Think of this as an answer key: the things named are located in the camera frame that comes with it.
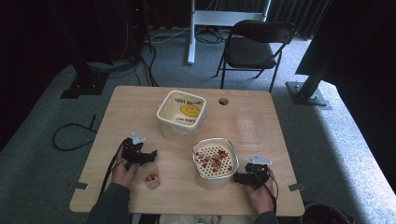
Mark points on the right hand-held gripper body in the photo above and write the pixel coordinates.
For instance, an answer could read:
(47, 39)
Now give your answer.
(257, 174)

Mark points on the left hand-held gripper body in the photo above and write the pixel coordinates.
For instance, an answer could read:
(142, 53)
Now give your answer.
(132, 154)

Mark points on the clear plastic cup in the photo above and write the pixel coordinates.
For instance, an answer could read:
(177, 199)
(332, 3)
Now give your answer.
(152, 169)

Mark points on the few red berries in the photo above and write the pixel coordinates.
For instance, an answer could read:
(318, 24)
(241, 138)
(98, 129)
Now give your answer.
(152, 178)

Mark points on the cream strainer bowl metal rim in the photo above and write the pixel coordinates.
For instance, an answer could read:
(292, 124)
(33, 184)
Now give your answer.
(214, 182)

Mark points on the cream square smiley container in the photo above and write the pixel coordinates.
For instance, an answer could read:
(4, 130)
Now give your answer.
(182, 119)

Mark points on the person's left hand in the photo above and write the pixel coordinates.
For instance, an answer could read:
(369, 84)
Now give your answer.
(123, 175)

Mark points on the person's right hand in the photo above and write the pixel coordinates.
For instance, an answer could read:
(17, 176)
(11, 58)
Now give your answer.
(261, 199)

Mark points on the pile of red dried berries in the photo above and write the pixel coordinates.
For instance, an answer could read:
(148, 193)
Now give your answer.
(214, 161)

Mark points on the grey tape piece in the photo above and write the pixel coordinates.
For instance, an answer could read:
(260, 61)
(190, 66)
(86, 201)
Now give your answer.
(296, 187)
(81, 186)

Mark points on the person's light trousers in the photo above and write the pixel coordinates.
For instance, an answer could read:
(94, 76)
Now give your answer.
(205, 219)

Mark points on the dark red round bin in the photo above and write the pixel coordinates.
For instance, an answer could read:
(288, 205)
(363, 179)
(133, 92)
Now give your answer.
(323, 214)

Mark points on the black stand with square base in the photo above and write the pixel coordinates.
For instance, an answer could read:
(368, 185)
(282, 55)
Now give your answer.
(84, 84)

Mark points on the black stand with grey base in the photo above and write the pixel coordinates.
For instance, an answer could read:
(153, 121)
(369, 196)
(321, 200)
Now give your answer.
(306, 93)

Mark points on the black folding chair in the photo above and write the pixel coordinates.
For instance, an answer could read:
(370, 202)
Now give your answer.
(250, 53)

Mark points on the black equipment box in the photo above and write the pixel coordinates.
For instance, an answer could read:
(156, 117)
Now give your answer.
(134, 28)

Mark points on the dark curtain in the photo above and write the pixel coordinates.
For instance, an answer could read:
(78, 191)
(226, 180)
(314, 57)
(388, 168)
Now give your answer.
(295, 15)

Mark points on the white desk frame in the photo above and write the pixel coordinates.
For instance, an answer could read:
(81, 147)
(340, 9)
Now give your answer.
(224, 18)

